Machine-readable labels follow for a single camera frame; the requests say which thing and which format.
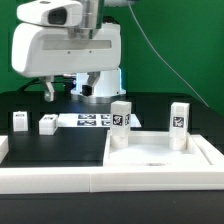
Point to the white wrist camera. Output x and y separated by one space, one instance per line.
62 13

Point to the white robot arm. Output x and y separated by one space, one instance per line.
70 37

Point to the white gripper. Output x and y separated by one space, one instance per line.
46 51

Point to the white square tabletop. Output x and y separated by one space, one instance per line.
151 148

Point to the white U-shaped obstacle fence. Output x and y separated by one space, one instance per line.
109 179

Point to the white marker base plate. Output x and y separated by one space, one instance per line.
90 120

